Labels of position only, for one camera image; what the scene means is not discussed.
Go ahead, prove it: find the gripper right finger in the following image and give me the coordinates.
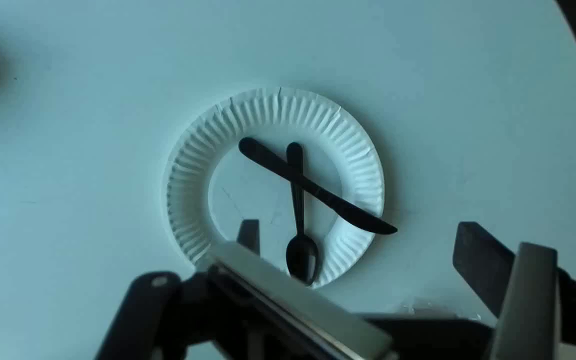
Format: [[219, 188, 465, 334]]
[[451, 220, 576, 360]]

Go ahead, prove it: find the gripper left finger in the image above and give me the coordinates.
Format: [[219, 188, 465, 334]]
[[94, 217, 395, 360]]

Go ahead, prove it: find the black plastic spoon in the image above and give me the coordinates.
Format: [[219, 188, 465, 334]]
[[283, 139, 322, 285]]

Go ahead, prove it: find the black plastic knife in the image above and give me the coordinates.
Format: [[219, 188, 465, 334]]
[[235, 135, 399, 235]]

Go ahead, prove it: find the white paper plate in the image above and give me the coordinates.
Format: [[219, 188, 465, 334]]
[[164, 85, 386, 290]]

